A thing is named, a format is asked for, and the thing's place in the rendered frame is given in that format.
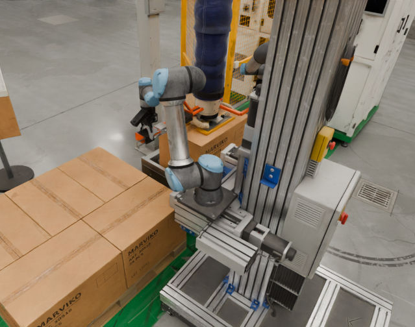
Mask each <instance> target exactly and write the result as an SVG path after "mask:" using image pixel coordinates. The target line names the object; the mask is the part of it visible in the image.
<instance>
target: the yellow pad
mask: <svg viewBox="0 0 415 327"><path fill-rule="evenodd" d="M219 116H220V117H222V118H223V120H222V121H220V122H219V123H214V122H212V121H209V122H208V124H209V128H208V129H205V128H197V131H198V132H200V133H203V134H205V135H209V134H211V133H213V132H214V131H216V130H217V129H219V128H221V127H222V126H224V125H226V124H227V123H229V122H230V121H232V120H233V119H235V116H233V115H230V116H229V117H227V116H226V115H225V113H223V114H221V115H219Z"/></svg>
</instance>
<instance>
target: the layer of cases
mask: <svg viewBox="0 0 415 327"><path fill-rule="evenodd" d="M171 192H172V190H171V189H169V188H167V187H166V186H164V185H162V184H161V183H159V182H157V181H156V180H154V179H152V178H151V177H149V176H147V175H146V174H144V173H143V172H141V171H139V170H137V169H136V168H134V167H133V166H131V165H129V164H128V163H126V162H124V161H123V160H121V159H119V158H118V157H116V156H114V155H113V154H111V153H109V152H108V151H106V150H104V149H103V148H101V147H96V148H94V149H92V150H90V151H88V152H86V153H84V154H82V155H80V156H78V157H76V158H74V159H72V160H70V161H68V162H66V163H64V164H62V165H60V166H58V167H57V168H54V169H52V170H50V171H48V172H46V173H44V174H42V175H40V176H37V177H36V178H33V179H32V180H30V181H28V182H26V183H24V184H21V185H19V186H17V187H15V188H13V189H11V190H9V191H7V192H5V194H4V193H3V194H1V195H0V313H1V314H2V316H3V317H4V318H5V319H6V320H7V322H8V323H9V324H10V325H11V327H87V326H88V325H89V324H90V323H91V322H92V321H93V320H94V319H95V318H96V317H97V316H98V315H100V314H101V313H102V312H103V311H104V310H105V309H107V308H108V307H109V305H111V304H112V303H113V302H114V301H115V300H116V299H117V298H119V297H120V296H121V295H122V294H123V293H124V292H126V290H127V289H128V288H130V287H131V286H132V285H133V284H134V283H135V282H136V281H138V280H139V279H140V278H141V277H142V276H143V275H144V274H145V273H146V272H147V271H148V270H149V269H151V268H152V267H153V266H154V265H155V264H157V263H158V262H159V261H160V260H161V259H162V258H163V257H164V256H165V255H166V254H167V253H169V252H170V251H171V250H172V249H173V248H174V247H176V246H177V245H178V244H179V243H180V242H181V241H182V240H183V239H184V238H185V237H186V232H185V231H184V230H182V229H181V228H180V227H179V223H177V222H176V221H174V208H172V207H170V193H171Z"/></svg>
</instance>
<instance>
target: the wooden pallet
mask: <svg viewBox="0 0 415 327"><path fill-rule="evenodd" d="M186 238H187V237H185V238H184V239H183V240H182V241H181V242H180V243H179V244H178V245H177V246H176V247H174V248H173V249H172V250H171V251H170V252H169V253H167V254H166V255H165V256H164V257H163V258H162V259H161V260H160V261H159V262H158V263H157V264H155V265H154V266H153V267H152V268H151V269H149V270H148V271H147V272H146V273H145V274H144V275H143V276H142V277H141V278H140V279H139V280H138V281H136V282H135V283H134V284H133V285H132V286H131V287H130V288H128V289H127V290H126V292H124V293H123V294H122V295H121V296H120V297H119V298H117V299H116V300H115V301H114V302H113V303H112V304H111V305H109V307H108V308H107V309H105V310H104V311H103V312H102V313H101V314H100V315H98V316H97V317H96V318H95V319H94V320H93V321H92V322H91V323H90V324H89V325H88V326H87V327H103V326H104V325H105V324H106V323H107V322H108V321H109V320H110V319H111V318H112V317H113V316H115V314H116V313H118V312H119V311H120V310H121V309H122V308H123V307H124V306H125V305H126V304H128V303H129V302H130V301H131V300H132V299H133V298H134V297H135V296H136V295H137V294H138V293H139V292H140V291H141V290H142V289H143V288H144V287H145V286H147V285H148V284H149V283H150V282H151V281H152V280H153V279H154V278H155V277H156V276H158V275H159V274H160V273H161V272H162V271H163V270H164V269H165V268H166V267H167V266H168V265H169V264H170V263H171V262H172V261H173V260H174V259H175V258H177V257H178V256H179V255H180V254H181V253H182V252H183V251H184V250H185V249H186ZM0 316H1V318H2V319H3V320H4V321H5V322H6V324H7V325H8V327H11V325H10V324H9V323H8V322H7V320H6V319H5V318H4V317H3V316H2V314H1V313H0Z"/></svg>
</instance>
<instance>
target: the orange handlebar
mask: <svg viewBox="0 0 415 327"><path fill-rule="evenodd" d="M220 108H221V109H223V110H226V111H228V112H230V113H233V114H235V115H238V116H243V115H244V114H246V113H248V110H249V108H246V109H245V110H243V111H242V112H238V111H236V110H233V109H231V108H228V107H226V106H224V105H220ZM203 110H204V108H200V109H198V110H196V111H194V112H193V115H195V114H197V113H199V112H201V111H203ZM136 139H137V140H138V141H140V140H141V139H142V138H140V137H139V136H137V137H136Z"/></svg>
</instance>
